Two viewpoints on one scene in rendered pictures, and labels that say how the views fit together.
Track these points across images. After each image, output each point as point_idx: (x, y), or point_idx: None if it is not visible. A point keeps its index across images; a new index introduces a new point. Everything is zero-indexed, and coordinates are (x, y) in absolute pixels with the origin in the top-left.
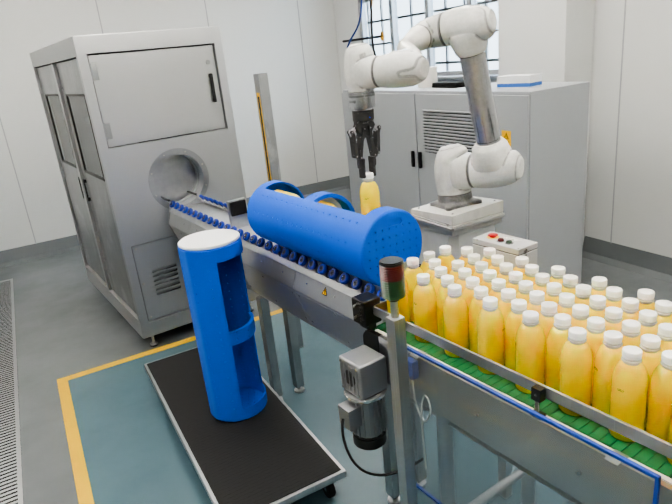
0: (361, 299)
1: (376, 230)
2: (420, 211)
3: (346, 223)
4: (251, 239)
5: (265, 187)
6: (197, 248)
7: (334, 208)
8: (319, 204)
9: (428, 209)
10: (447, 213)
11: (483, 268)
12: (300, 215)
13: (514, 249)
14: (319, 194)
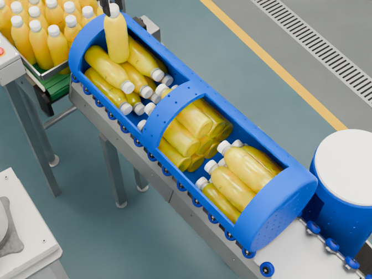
0: (137, 20)
1: None
2: (45, 224)
3: (145, 31)
4: (316, 226)
5: (289, 167)
6: (354, 129)
7: (160, 51)
8: (181, 69)
9: (31, 225)
10: (11, 185)
11: None
12: (208, 84)
13: None
14: (184, 90)
